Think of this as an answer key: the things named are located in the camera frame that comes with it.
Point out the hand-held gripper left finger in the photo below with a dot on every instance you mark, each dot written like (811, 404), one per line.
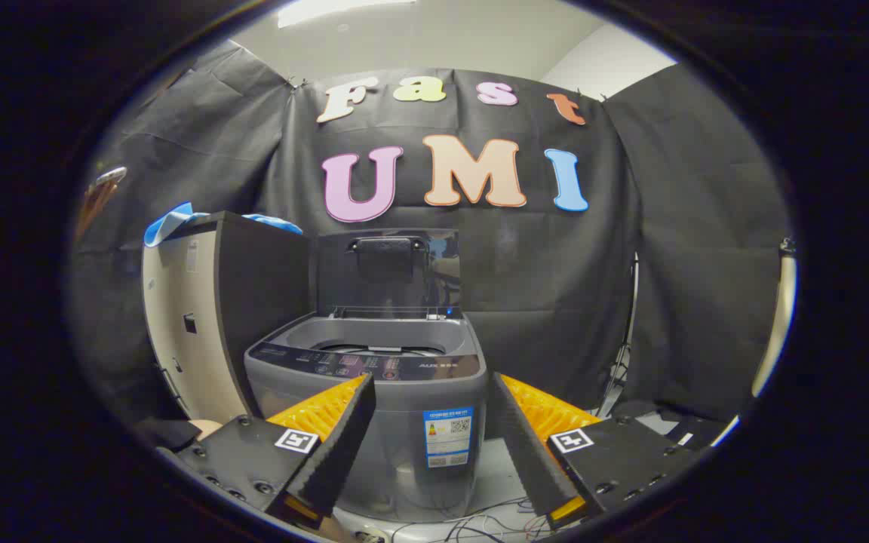
(340, 445)

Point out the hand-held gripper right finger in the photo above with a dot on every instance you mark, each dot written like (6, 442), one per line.
(529, 452)

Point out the grey washing machine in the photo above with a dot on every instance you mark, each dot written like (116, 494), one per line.
(419, 392)

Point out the light blue shirt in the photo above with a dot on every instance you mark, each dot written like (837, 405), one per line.
(167, 222)

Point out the white platform under machine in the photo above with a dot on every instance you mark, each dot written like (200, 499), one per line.
(502, 471)

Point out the black backdrop cloth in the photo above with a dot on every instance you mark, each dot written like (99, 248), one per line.
(555, 264)

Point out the white pole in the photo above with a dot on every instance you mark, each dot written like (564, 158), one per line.
(779, 317)

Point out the brown wooden object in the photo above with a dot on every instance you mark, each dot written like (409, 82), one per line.
(99, 196)

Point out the ceiling light panel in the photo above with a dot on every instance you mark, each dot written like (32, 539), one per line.
(344, 9)

